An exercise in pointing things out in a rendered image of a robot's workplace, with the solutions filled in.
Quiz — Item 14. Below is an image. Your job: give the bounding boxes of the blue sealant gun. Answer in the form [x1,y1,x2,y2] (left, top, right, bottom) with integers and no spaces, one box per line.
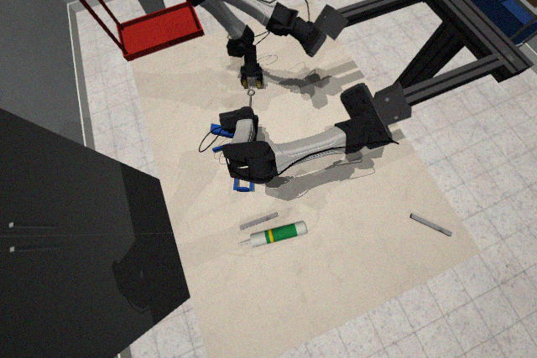
[210,89,255,192]

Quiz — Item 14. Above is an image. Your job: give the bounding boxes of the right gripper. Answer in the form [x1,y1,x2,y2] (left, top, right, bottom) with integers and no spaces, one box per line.
[240,59,263,89]

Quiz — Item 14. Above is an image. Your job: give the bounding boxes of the grey sealant cartridge with green label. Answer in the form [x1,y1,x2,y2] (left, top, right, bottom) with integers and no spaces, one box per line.
[238,221,307,247]

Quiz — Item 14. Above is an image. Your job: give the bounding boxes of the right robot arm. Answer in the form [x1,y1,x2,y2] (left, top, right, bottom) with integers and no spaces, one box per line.
[190,0,321,61]

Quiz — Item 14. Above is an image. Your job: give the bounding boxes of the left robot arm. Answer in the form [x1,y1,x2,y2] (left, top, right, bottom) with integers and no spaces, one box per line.
[219,86,390,178]

